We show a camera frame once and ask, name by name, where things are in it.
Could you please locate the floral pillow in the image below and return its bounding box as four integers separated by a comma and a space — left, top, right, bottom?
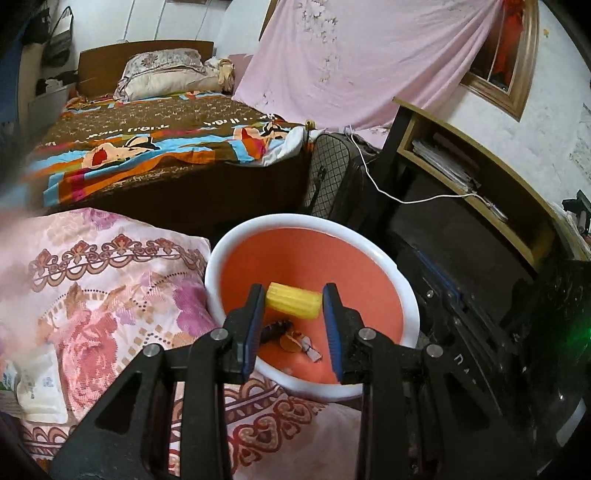
113, 48, 236, 102

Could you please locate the yellow corn cob piece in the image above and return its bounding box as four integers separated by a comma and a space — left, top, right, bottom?
264, 281, 322, 320

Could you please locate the black desk gadget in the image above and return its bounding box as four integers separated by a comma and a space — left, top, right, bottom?
561, 191, 591, 236

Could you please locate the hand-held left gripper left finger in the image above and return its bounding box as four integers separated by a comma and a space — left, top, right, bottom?
48, 284, 269, 480

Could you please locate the brown colourful blanket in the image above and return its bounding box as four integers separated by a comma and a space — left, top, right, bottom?
25, 92, 310, 208

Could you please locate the wooden desk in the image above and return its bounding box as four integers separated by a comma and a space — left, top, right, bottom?
383, 97, 583, 278

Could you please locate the black handbag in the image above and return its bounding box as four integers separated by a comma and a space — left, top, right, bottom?
28, 4, 51, 47

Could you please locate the white cable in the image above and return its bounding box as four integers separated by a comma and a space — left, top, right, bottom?
348, 127, 497, 206

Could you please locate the pink floral quilt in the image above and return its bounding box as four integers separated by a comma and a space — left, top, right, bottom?
0, 208, 365, 480

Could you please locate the orange basin with white rim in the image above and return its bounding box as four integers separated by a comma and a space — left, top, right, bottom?
204, 213, 421, 401

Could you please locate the white tissue packet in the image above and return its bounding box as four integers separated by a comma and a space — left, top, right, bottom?
16, 351, 70, 423

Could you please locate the dark crumpled wrapper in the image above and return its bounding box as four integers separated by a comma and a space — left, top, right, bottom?
261, 318, 294, 344

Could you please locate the quilted checked bag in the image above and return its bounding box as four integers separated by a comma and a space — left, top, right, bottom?
302, 131, 384, 222

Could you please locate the wooden headboard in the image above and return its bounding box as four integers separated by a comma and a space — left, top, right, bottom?
76, 41, 215, 97

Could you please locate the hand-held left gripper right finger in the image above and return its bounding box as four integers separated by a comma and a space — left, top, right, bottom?
322, 282, 539, 480

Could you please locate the pink hanging sheet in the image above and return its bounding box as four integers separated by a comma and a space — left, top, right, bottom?
231, 0, 509, 134

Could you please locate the stack of papers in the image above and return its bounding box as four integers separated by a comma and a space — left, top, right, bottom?
411, 134, 481, 190

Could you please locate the white nightstand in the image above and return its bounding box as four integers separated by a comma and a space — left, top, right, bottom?
28, 85, 77, 134

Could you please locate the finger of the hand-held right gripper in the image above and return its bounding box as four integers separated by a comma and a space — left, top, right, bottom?
416, 249, 467, 315

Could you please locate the grey handbag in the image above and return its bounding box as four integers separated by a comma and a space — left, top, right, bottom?
44, 7, 75, 68

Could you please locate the wood framed window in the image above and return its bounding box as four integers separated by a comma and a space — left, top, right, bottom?
459, 0, 541, 121

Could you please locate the red cloth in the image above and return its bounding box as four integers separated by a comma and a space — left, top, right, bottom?
489, 0, 525, 84

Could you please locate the white pink wrapper scrap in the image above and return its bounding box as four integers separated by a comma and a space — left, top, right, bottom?
298, 337, 322, 363

